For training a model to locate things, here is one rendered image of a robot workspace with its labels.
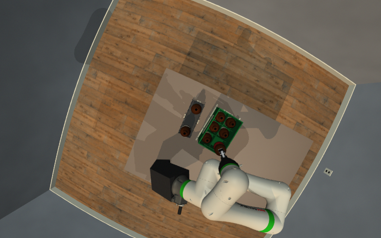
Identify brown bottle with green label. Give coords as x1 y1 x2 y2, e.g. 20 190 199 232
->
191 104 201 115

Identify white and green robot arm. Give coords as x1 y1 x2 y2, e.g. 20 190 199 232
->
171 159 291 235

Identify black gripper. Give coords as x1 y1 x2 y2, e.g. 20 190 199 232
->
218 148 231 163

